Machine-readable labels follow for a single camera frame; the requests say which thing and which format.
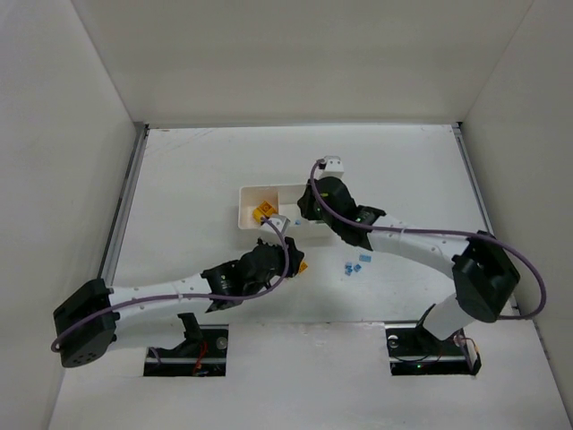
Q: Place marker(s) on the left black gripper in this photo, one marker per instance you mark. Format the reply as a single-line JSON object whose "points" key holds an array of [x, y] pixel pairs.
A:
{"points": [[289, 254]]}

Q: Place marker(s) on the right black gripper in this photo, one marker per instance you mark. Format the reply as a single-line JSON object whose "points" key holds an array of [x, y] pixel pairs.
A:
{"points": [[311, 204]]}

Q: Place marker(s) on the yellow curved lego brick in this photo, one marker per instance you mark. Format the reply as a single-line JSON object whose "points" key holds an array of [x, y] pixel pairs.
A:
{"points": [[263, 211]]}

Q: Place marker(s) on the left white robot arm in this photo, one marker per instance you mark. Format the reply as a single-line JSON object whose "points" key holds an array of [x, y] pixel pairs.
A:
{"points": [[96, 317]]}

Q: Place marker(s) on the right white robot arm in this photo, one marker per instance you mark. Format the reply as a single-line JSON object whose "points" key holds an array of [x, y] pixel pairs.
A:
{"points": [[483, 275]]}

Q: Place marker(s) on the white divided sorting tray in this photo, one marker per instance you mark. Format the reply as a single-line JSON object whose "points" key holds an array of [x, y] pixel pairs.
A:
{"points": [[268, 200]]}

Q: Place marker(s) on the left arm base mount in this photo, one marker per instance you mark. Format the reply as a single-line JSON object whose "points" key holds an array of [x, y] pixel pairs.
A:
{"points": [[200, 351]]}

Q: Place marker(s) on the right aluminium frame rail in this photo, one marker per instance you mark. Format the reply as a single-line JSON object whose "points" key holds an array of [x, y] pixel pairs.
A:
{"points": [[457, 131]]}

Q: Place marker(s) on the aluminium frame rail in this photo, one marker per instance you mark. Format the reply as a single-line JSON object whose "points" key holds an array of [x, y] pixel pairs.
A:
{"points": [[457, 131], [115, 238]]}

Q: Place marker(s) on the left aluminium frame rail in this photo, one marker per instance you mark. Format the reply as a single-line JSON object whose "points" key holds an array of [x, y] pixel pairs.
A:
{"points": [[115, 238]]}

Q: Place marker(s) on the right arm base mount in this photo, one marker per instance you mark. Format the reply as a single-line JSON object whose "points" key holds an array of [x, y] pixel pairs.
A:
{"points": [[413, 351]]}

